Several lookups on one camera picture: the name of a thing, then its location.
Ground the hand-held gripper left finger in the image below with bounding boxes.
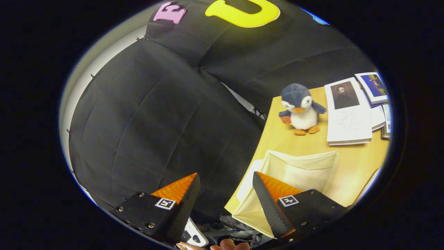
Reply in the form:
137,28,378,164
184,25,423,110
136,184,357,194
110,173,201,243

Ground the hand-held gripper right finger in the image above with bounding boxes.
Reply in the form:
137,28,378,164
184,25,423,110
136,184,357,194
253,171,349,239

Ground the beige fabric storage box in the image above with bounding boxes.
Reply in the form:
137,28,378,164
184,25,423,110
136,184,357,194
225,150,339,238

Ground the grey penguin plush toy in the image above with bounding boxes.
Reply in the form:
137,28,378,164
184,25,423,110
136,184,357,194
279,83,327,136

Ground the white portrait cover book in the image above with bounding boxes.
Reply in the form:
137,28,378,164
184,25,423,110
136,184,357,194
324,77,373,145

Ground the plain white book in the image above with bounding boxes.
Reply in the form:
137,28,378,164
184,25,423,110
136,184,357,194
368,104,386,131

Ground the light blue cover book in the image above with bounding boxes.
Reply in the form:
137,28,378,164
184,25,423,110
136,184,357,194
381,103,393,139

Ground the blue picture cover book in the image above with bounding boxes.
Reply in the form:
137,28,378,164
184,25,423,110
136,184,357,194
355,72,389,105

